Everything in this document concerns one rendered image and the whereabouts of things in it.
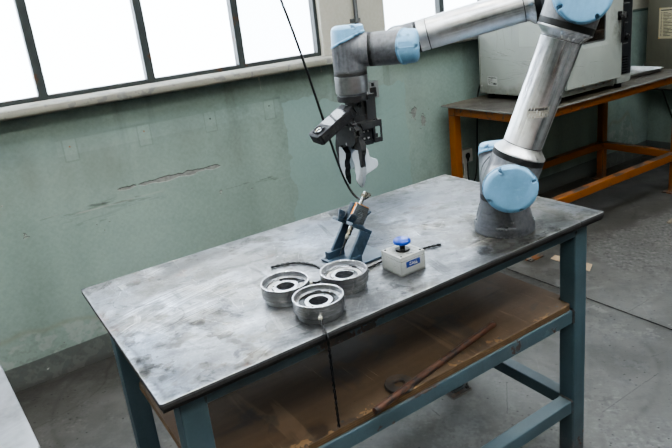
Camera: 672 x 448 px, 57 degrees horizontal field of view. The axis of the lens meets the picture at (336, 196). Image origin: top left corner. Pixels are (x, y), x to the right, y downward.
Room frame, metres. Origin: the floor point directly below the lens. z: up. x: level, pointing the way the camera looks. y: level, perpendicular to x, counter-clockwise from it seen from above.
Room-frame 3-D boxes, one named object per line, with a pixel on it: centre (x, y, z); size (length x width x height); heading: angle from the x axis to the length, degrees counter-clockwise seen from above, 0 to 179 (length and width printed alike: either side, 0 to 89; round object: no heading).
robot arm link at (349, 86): (1.40, -0.06, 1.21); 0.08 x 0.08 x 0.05
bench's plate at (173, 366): (1.44, -0.03, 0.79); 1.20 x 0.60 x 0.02; 122
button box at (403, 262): (1.29, -0.14, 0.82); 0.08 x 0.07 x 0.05; 122
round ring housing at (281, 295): (1.20, 0.13, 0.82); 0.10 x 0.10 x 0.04
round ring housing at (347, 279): (1.23, 0.00, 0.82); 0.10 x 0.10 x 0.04
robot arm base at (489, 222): (1.46, -0.42, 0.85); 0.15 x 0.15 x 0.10
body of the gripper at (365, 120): (1.40, -0.07, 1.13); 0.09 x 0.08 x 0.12; 124
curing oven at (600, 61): (3.44, -1.31, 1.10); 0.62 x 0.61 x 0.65; 122
